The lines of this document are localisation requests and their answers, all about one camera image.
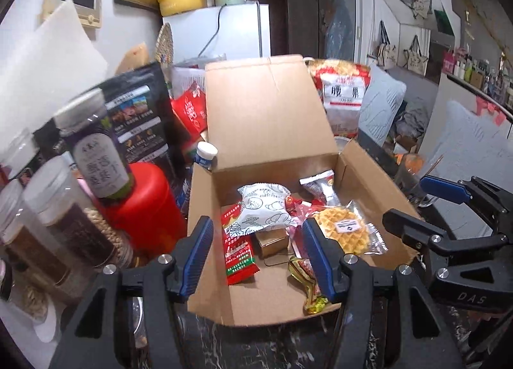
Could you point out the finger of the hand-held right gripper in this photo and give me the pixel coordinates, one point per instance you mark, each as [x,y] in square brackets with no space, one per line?
[445,188]
[408,228]

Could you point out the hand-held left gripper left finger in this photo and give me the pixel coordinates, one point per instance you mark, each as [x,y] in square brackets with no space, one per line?
[198,252]

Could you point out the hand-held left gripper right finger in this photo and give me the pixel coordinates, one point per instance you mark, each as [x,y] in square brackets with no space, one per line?
[316,256]

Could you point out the red gold snack wrapper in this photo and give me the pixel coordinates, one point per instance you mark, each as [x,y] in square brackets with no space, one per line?
[300,271]

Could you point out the clear waffle packet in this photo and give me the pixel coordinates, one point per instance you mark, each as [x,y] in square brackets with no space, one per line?
[344,230]

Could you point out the long red snack packet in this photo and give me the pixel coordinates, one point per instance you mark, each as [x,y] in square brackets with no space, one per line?
[240,256]

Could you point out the white printed bread packet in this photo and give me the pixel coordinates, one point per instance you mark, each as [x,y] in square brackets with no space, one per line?
[264,204]

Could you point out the cardboard box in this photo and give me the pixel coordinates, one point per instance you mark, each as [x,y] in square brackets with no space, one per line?
[264,120]

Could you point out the pink snack packet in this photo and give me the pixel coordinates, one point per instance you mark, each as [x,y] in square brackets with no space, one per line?
[297,238]

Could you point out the glass mug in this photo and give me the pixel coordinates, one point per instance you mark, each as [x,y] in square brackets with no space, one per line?
[407,186]

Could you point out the orange printed bag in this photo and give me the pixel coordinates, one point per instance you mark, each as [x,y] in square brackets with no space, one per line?
[415,158]

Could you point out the small gold box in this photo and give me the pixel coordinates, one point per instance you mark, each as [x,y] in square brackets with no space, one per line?
[272,244]

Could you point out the grey quilted pillow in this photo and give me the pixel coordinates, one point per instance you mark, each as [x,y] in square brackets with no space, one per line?
[380,100]
[469,140]

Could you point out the small red snack packet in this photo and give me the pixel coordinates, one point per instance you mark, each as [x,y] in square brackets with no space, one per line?
[296,205]

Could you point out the silver snack packet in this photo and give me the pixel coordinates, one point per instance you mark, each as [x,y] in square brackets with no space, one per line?
[322,188]

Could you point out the red plastic canister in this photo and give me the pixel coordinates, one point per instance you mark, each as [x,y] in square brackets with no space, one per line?
[140,212]

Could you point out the white cap blue bottle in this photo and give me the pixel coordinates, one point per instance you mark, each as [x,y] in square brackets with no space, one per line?
[206,152]

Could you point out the steel bowl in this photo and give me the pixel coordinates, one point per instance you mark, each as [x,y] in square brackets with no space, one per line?
[342,142]

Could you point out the row of cosmetic bottles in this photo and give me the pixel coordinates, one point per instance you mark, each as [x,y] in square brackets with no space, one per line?
[481,72]

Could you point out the dark jar white label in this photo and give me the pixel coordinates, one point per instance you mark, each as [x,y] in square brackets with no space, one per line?
[100,160]

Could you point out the pink box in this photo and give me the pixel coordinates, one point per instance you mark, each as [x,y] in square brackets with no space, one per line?
[82,184]

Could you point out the clear jar pale nuts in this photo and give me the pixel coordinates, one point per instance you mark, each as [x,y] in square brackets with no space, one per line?
[68,212]

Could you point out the large cashew bag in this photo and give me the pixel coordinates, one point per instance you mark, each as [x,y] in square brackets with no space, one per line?
[342,96]

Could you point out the red foil bag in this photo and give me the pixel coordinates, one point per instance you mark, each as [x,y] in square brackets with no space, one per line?
[192,108]

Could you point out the black stand-up pouch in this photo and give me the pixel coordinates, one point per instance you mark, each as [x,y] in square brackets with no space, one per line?
[140,120]

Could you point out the canvas tote bag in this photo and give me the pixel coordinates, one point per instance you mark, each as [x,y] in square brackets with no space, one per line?
[384,52]

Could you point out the clear jar brown contents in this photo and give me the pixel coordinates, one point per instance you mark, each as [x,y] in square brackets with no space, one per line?
[24,240]

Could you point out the white printed paper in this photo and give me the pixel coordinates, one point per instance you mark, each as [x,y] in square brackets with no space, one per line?
[186,72]

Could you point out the blue plastic garment cover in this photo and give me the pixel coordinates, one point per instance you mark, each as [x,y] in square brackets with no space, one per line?
[338,28]

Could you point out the tan paper bag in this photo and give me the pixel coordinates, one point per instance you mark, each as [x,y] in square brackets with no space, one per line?
[134,57]

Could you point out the clear jar black label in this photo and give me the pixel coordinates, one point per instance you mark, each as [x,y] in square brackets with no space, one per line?
[18,152]

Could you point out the woven straw fan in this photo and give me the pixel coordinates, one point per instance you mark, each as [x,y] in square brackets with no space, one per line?
[165,46]

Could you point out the white refrigerator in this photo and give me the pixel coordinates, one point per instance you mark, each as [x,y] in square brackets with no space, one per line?
[240,32]

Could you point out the brown door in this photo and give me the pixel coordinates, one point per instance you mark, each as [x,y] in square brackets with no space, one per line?
[276,24]

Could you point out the white foam board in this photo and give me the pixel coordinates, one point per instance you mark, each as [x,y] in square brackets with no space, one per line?
[44,72]

